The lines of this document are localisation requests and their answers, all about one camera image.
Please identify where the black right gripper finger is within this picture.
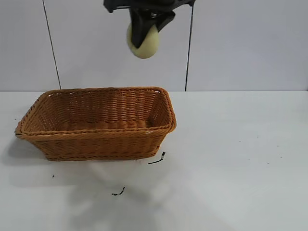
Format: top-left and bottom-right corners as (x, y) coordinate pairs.
(153, 11), (176, 34)
(130, 9), (157, 49)

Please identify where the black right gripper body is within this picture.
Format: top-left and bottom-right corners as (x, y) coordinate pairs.
(103, 0), (196, 13)

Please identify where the pale yellow egg yolk pastry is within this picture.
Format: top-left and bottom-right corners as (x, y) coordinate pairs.
(126, 23), (160, 59)

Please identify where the brown woven wicker basket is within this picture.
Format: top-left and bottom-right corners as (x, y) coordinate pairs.
(15, 87), (178, 162)

